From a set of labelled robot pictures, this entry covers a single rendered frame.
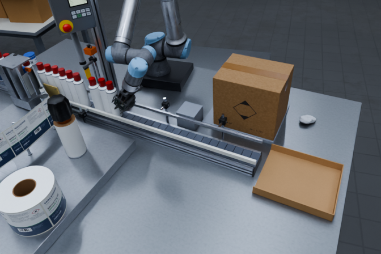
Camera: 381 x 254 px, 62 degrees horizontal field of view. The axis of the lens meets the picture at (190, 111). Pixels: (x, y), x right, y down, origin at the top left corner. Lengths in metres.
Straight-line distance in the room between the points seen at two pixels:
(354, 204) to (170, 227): 1.53
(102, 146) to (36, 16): 1.97
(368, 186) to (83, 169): 1.94
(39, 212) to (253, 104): 0.92
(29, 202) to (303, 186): 1.01
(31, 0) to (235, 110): 2.26
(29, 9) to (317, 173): 2.71
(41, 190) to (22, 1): 2.29
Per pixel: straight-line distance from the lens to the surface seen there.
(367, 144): 2.93
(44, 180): 1.26
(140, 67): 1.31
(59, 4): 1.54
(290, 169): 1.43
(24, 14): 3.33
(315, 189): 1.39
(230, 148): 1.42
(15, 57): 1.86
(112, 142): 1.52
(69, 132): 1.40
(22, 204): 1.23
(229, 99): 1.44
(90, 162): 1.46
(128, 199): 1.35
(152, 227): 1.26
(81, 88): 1.69
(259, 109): 1.42
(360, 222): 2.41
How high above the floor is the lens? 1.89
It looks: 39 degrees down
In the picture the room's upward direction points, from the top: 4 degrees counter-clockwise
